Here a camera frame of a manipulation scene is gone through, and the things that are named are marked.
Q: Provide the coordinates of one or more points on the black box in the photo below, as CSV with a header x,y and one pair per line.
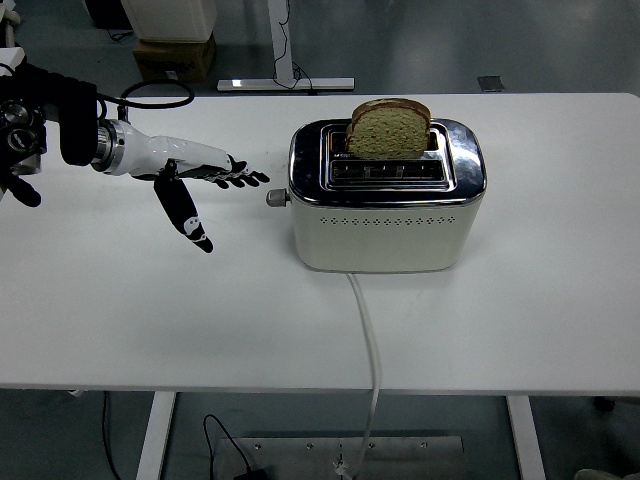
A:
x,y
105,12

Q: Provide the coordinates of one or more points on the white table leg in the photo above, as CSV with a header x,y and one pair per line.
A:
x,y
525,435
155,435

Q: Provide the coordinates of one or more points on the white desk stand foot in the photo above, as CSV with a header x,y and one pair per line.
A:
x,y
275,30

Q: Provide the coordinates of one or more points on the grey floor socket plate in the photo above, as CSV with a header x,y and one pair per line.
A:
x,y
491,83

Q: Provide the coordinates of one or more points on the grey metal plate with screws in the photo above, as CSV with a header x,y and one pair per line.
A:
x,y
300,460

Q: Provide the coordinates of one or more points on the cream and chrome toaster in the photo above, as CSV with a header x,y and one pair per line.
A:
x,y
375,245

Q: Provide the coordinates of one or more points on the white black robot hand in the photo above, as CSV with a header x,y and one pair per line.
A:
x,y
160,150

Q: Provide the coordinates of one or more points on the black caster wheel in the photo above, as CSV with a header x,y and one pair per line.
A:
x,y
605,404

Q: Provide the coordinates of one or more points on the brown cardboard box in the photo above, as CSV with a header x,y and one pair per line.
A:
x,y
175,60

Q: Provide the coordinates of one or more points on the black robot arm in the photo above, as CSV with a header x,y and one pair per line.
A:
x,y
75,125

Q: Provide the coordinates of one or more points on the brown bread slice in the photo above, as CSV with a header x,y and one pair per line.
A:
x,y
387,137

